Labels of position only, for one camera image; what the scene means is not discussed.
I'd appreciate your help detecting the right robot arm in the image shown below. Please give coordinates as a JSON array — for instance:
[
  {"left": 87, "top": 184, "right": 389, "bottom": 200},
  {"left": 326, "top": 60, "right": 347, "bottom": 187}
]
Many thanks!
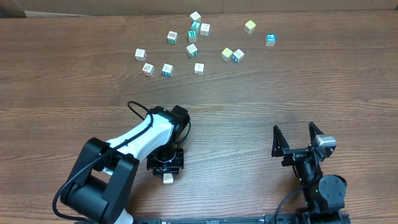
[{"left": 265, "top": 122, "right": 351, "bottom": 224}]

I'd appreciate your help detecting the red-edged wooden block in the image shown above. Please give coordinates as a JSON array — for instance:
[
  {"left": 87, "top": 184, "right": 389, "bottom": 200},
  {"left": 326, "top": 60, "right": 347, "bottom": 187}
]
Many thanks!
[{"left": 142, "top": 63, "right": 155, "bottom": 77}]

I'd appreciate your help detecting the green R wooden block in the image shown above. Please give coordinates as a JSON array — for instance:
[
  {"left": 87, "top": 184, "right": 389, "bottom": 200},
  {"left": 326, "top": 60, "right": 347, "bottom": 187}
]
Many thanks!
[{"left": 187, "top": 30, "right": 197, "bottom": 43}]

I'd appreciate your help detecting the green-edged wooden block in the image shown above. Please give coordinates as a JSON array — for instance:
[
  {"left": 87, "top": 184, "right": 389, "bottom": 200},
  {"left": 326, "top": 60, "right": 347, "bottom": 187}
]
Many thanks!
[{"left": 187, "top": 44, "right": 198, "bottom": 58}]

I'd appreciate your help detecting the plain A wooden block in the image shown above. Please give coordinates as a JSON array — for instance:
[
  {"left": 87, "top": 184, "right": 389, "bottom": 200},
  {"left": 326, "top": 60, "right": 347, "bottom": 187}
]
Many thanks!
[{"left": 194, "top": 63, "right": 205, "bottom": 75}]

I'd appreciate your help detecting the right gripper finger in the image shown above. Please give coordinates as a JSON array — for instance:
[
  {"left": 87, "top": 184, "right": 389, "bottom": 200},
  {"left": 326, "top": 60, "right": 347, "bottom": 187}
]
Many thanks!
[
  {"left": 271, "top": 125, "right": 290, "bottom": 157},
  {"left": 308, "top": 121, "right": 324, "bottom": 144}
]

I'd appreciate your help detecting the blue-sided wooden block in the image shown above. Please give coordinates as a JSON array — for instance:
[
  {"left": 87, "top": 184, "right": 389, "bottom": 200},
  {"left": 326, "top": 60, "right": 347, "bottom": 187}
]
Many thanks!
[{"left": 232, "top": 49, "right": 244, "bottom": 63}]

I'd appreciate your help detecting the red picture wooden block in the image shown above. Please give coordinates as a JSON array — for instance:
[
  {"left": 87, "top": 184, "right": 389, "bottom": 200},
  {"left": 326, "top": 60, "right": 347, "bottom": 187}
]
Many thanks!
[{"left": 163, "top": 173, "right": 174, "bottom": 184}]

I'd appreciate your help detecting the yellow top block upper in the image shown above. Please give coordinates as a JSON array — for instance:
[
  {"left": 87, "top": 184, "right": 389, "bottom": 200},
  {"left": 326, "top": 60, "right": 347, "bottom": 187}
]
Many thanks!
[{"left": 244, "top": 20, "right": 256, "bottom": 34}]

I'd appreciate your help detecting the yellow block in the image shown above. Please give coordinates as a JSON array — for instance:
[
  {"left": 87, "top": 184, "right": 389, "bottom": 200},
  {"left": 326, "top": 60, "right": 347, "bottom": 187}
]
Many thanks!
[
  {"left": 221, "top": 47, "right": 233, "bottom": 62},
  {"left": 244, "top": 20, "right": 256, "bottom": 34}
]

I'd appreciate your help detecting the yellow top block lower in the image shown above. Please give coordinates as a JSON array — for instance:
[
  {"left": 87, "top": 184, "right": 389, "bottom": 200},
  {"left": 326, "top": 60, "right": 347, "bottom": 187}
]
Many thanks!
[{"left": 221, "top": 47, "right": 233, "bottom": 62}]

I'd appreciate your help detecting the blue P wooden block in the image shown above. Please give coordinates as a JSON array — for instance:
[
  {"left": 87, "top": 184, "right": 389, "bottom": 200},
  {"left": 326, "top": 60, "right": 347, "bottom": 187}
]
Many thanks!
[{"left": 265, "top": 34, "right": 276, "bottom": 47}]

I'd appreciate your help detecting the blue-edged wooden block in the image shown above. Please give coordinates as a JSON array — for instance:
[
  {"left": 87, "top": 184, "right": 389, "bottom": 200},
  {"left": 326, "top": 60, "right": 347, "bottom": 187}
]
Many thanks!
[{"left": 162, "top": 63, "right": 174, "bottom": 77}]

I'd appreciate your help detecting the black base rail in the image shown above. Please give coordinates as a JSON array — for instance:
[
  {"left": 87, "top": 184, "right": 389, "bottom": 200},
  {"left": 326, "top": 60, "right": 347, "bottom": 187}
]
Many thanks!
[{"left": 74, "top": 213, "right": 351, "bottom": 224}]

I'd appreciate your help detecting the red S wooden block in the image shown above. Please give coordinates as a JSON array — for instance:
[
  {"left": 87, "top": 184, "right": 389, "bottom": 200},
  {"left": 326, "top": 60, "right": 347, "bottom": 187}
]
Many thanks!
[{"left": 135, "top": 49, "right": 147, "bottom": 61}]

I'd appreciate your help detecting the top white wooden block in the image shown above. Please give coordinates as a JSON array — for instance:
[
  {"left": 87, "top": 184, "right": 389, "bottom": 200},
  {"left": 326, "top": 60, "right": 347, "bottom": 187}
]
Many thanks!
[{"left": 190, "top": 11, "right": 201, "bottom": 22}]

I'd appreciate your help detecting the green L wooden block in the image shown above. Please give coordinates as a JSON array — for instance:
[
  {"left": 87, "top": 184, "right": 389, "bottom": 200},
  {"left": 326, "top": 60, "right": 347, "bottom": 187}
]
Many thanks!
[{"left": 190, "top": 21, "right": 201, "bottom": 32}]

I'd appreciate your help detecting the white X wooden block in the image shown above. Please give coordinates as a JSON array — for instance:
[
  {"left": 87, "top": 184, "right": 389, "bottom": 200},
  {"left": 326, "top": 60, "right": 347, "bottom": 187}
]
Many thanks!
[{"left": 200, "top": 23, "right": 210, "bottom": 36}]

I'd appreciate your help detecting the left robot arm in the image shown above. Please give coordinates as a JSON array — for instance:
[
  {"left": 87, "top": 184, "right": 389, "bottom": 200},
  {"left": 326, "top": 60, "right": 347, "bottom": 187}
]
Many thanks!
[{"left": 52, "top": 105, "right": 191, "bottom": 223}]

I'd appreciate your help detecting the green B wooden block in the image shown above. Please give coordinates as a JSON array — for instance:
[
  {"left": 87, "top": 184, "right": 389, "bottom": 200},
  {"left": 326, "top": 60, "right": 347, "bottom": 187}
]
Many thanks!
[{"left": 167, "top": 31, "right": 178, "bottom": 45}]

